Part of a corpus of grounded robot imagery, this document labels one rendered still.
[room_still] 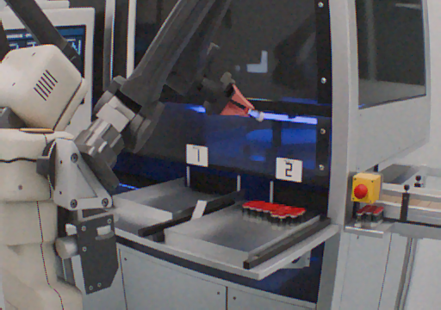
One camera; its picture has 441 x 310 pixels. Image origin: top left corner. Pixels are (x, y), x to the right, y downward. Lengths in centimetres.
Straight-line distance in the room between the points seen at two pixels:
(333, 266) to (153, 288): 82
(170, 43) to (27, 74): 27
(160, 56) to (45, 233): 41
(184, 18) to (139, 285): 146
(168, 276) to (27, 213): 109
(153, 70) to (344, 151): 71
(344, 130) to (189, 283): 83
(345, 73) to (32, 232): 91
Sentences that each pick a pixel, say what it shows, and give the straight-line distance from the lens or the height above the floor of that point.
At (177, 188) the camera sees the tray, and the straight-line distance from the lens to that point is 190.
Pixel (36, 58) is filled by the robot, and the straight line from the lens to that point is 97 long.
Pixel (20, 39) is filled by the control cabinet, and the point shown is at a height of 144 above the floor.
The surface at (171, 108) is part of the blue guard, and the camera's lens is 181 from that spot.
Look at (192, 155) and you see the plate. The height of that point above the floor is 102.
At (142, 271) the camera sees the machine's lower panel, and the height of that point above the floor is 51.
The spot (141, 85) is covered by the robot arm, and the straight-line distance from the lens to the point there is 91.
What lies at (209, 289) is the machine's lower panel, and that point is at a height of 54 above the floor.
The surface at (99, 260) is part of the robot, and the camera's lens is 107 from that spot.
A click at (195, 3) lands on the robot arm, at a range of 88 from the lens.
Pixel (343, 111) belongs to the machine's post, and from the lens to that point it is 145.
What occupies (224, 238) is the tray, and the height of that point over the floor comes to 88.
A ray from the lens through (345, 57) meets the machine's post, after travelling 144.
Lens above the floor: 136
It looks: 10 degrees down
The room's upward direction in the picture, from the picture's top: straight up
